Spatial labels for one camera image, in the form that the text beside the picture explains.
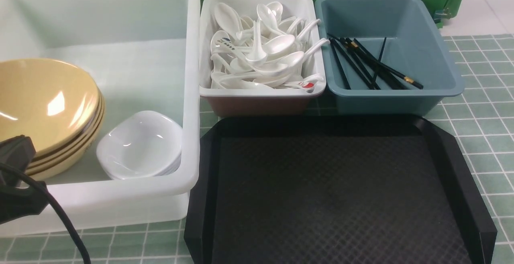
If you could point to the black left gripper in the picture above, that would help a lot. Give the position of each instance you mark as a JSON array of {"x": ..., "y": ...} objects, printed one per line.
[{"x": 15, "y": 202}]

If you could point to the yellow noodle bowl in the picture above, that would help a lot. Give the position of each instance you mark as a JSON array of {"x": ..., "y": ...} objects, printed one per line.
[{"x": 47, "y": 100}]

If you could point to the white square dish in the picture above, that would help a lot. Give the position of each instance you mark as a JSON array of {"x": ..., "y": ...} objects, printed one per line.
[
  {"x": 168, "y": 170},
  {"x": 144, "y": 144}
]

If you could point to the black gold-banded chopstick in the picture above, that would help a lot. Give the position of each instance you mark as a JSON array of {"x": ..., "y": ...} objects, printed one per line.
[
  {"x": 377, "y": 69},
  {"x": 400, "y": 76}
]

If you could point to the white ceramic soup spoon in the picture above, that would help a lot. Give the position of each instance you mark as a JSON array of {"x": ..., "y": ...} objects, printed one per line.
[{"x": 260, "y": 52}]

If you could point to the bottom stacked yellow bowl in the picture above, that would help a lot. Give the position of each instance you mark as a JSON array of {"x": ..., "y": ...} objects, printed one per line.
[{"x": 65, "y": 164}]

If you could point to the stacked yellow bowl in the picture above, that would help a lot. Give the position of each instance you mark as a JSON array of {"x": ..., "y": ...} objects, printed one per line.
[
  {"x": 45, "y": 166},
  {"x": 65, "y": 164},
  {"x": 75, "y": 141}
]

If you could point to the top stacked yellow bowl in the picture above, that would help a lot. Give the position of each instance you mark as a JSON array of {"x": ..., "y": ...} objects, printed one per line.
[{"x": 75, "y": 141}]

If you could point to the middle stacked yellow bowl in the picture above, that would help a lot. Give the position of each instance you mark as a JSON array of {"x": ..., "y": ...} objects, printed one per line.
[{"x": 45, "y": 166}]

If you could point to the white square dish in tub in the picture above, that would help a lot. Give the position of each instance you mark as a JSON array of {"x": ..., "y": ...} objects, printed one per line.
[{"x": 168, "y": 170}]

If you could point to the white spoon with blue print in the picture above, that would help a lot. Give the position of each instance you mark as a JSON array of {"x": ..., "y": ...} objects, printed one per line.
[{"x": 220, "y": 43}]

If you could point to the white soup spoon top left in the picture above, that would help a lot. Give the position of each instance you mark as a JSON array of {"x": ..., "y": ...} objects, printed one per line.
[{"x": 228, "y": 20}]

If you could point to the white spoon bin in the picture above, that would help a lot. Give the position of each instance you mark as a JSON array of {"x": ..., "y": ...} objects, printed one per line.
[{"x": 256, "y": 93}]

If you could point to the white soup spoon centre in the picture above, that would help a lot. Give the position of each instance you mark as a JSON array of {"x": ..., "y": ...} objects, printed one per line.
[{"x": 295, "y": 59}]

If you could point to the white spoon with red mark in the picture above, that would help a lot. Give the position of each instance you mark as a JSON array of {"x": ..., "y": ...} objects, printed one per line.
[{"x": 307, "y": 84}]

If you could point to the black chopstick in bin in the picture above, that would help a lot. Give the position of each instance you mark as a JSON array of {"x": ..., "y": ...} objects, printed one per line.
[
  {"x": 369, "y": 61},
  {"x": 337, "y": 51},
  {"x": 361, "y": 67}
]

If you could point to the black plastic serving tray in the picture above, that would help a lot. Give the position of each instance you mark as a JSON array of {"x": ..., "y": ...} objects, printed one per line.
[{"x": 375, "y": 189}]

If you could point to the blue-grey plastic bin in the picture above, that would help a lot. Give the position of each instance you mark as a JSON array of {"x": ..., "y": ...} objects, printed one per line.
[{"x": 414, "y": 47}]

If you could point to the metal clamp on backdrop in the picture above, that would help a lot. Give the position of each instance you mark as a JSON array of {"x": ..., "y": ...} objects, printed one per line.
[{"x": 442, "y": 14}]

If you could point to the green checkered tablecloth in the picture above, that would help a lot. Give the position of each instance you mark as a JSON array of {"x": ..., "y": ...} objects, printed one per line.
[{"x": 481, "y": 119}]

